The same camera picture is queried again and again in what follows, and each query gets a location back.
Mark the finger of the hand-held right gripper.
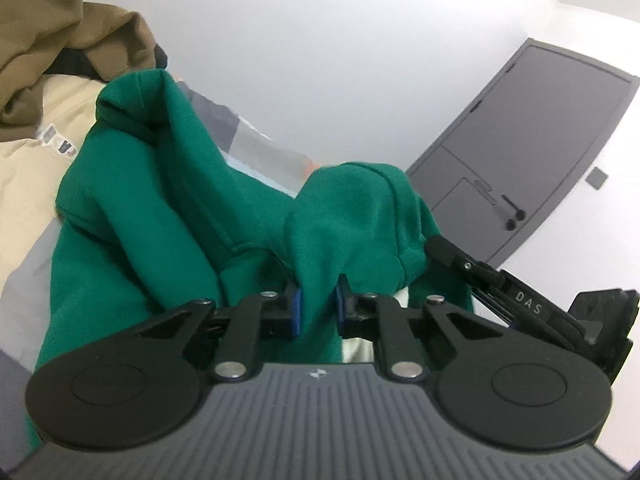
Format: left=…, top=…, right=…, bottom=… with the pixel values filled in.
left=424, top=234, right=583, bottom=343

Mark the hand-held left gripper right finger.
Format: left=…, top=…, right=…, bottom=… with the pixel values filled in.
left=336, top=274, right=504, bottom=384

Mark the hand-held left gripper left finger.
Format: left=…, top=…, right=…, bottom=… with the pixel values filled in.
left=135, top=280, right=303, bottom=384

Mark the green sweatshirt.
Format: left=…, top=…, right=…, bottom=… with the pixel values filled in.
left=27, top=70, right=476, bottom=453

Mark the grey door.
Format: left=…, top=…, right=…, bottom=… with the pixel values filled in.
left=406, top=37, right=640, bottom=267

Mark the patchwork bed sheet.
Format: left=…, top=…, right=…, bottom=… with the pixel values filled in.
left=0, top=72, right=413, bottom=363

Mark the brown hoodie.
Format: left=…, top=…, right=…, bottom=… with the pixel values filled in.
left=0, top=0, right=169, bottom=144

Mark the black door handle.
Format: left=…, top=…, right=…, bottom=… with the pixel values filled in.
left=501, top=194, right=527, bottom=231

